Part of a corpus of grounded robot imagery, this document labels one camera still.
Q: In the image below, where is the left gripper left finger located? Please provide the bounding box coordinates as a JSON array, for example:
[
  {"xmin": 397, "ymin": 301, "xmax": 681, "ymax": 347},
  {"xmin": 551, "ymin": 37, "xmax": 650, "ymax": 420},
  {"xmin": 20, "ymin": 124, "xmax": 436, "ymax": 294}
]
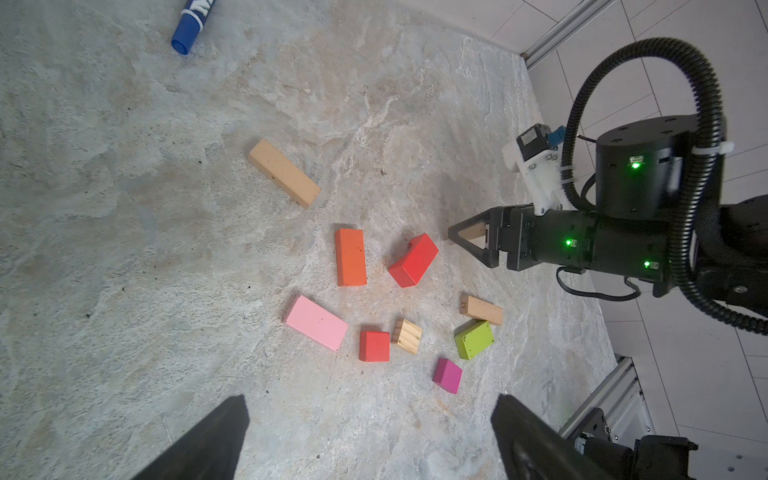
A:
[{"xmin": 134, "ymin": 395, "xmax": 250, "ymax": 480}]

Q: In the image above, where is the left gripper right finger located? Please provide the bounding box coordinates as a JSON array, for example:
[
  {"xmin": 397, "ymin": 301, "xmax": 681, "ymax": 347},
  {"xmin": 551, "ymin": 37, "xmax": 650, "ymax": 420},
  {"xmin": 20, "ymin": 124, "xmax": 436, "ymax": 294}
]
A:
[{"xmin": 491, "ymin": 394, "xmax": 610, "ymax": 479}]

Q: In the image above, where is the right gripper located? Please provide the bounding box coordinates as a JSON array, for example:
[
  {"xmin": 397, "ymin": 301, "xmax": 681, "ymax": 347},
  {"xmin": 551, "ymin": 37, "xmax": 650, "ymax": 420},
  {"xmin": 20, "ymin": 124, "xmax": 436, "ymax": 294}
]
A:
[{"xmin": 448, "ymin": 205, "xmax": 672, "ymax": 297}]

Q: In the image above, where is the natural wood plank block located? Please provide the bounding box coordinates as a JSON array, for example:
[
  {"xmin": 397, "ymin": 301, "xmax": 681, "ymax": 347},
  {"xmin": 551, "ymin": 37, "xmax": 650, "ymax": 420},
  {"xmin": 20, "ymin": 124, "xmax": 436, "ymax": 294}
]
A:
[{"xmin": 459, "ymin": 293, "xmax": 504, "ymax": 326}]

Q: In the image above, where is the lime green block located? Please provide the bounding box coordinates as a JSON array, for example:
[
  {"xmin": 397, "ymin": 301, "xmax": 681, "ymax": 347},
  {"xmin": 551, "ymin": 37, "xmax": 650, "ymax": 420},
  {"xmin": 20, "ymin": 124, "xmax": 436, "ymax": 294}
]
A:
[{"xmin": 454, "ymin": 320, "xmax": 495, "ymax": 360}]

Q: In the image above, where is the natural wood long block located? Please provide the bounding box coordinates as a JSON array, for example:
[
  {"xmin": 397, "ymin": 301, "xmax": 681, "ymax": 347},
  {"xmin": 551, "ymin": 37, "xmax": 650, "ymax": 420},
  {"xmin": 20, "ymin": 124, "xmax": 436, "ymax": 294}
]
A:
[{"xmin": 248, "ymin": 139, "xmax": 321, "ymax": 209}]

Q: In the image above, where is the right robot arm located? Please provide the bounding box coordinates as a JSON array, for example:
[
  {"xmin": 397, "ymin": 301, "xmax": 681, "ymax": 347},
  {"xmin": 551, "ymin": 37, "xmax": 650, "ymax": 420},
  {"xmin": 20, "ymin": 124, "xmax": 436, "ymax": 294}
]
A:
[{"xmin": 448, "ymin": 115, "xmax": 767, "ymax": 334}]

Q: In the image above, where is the red arch block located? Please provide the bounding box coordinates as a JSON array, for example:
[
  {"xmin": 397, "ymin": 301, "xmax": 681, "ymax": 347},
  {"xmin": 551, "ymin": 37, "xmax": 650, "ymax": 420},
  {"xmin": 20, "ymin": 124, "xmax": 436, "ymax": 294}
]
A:
[{"xmin": 388, "ymin": 233, "xmax": 439, "ymax": 288}]

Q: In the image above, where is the orange wood block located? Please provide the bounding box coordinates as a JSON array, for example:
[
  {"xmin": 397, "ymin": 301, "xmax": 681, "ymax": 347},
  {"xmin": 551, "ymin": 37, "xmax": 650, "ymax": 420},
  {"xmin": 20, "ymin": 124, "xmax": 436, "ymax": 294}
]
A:
[{"xmin": 335, "ymin": 228, "xmax": 367, "ymax": 287}]

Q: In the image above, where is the pink wood block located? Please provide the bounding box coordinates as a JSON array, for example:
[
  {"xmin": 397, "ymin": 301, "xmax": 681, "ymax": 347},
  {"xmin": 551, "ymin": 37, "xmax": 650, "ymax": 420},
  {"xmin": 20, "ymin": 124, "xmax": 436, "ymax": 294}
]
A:
[{"xmin": 284, "ymin": 295, "xmax": 348, "ymax": 352}]

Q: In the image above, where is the magenta cube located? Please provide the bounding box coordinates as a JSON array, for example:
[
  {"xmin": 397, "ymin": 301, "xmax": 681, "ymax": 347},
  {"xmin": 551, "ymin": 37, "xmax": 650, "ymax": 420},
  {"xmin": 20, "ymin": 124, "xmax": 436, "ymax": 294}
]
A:
[{"xmin": 433, "ymin": 358, "xmax": 463, "ymax": 394}]

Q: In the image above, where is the small striped wood cube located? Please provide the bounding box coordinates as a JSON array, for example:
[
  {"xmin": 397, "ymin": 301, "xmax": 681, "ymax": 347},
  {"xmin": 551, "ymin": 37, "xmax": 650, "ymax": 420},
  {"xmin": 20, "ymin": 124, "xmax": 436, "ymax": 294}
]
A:
[{"xmin": 392, "ymin": 319, "xmax": 423, "ymax": 354}]

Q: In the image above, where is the small red cube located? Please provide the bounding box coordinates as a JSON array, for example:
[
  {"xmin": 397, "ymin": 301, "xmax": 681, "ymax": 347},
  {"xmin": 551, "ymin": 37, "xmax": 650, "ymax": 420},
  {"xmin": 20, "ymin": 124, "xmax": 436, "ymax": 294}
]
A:
[{"xmin": 359, "ymin": 331, "xmax": 391, "ymax": 363}]

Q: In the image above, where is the blue whiteboard marker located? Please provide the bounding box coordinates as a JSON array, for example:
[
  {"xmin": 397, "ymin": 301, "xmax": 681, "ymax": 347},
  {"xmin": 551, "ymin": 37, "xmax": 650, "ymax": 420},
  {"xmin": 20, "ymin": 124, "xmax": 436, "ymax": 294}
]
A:
[{"xmin": 171, "ymin": 0, "xmax": 216, "ymax": 55}]

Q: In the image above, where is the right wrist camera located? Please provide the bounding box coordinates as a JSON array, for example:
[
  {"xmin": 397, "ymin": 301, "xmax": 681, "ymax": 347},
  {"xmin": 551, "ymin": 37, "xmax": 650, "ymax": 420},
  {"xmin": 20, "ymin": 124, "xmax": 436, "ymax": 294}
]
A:
[{"xmin": 502, "ymin": 124, "xmax": 574, "ymax": 216}]

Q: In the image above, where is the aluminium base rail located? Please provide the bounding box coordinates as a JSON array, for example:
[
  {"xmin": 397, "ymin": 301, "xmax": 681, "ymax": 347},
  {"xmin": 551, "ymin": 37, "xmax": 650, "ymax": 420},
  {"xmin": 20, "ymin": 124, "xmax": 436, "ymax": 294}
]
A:
[{"xmin": 559, "ymin": 356, "xmax": 656, "ymax": 448}]

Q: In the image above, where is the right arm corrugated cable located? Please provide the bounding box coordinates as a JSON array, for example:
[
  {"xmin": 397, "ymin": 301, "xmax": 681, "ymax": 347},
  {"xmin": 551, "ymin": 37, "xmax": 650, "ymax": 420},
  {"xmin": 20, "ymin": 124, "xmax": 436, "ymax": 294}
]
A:
[{"xmin": 554, "ymin": 37, "xmax": 768, "ymax": 337}]

